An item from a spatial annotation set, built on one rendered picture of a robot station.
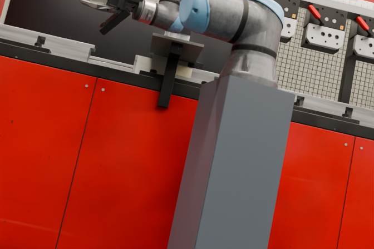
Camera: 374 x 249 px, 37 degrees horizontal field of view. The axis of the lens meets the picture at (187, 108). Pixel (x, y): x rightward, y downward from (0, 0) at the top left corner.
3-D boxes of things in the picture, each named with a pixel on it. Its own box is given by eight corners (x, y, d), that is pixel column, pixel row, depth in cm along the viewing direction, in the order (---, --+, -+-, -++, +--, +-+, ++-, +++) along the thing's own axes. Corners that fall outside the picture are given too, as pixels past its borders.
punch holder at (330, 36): (305, 41, 220) (313, 2, 222) (299, 46, 228) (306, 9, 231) (341, 50, 221) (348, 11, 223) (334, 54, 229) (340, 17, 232)
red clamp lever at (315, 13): (311, 3, 218) (327, 22, 217) (308, 6, 222) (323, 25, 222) (308, 5, 218) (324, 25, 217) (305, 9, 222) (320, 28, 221)
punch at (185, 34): (164, 34, 218) (169, 11, 219) (163, 35, 220) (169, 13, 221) (189, 40, 218) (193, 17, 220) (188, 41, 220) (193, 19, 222)
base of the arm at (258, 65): (288, 93, 135) (295, 54, 137) (232, 76, 131) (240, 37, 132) (259, 99, 150) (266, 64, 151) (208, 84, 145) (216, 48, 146)
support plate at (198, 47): (152, 35, 189) (153, 32, 190) (149, 53, 215) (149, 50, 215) (203, 47, 191) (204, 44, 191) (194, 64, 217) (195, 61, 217)
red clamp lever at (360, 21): (360, 14, 219) (375, 34, 219) (356, 18, 223) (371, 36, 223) (357, 17, 219) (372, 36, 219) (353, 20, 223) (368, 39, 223)
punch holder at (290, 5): (256, 29, 218) (264, -10, 221) (252, 35, 227) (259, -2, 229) (293, 38, 219) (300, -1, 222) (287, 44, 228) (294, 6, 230)
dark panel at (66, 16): (-7, 63, 260) (16, -24, 267) (-7, 64, 262) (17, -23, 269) (226, 116, 268) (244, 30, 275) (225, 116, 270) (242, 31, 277)
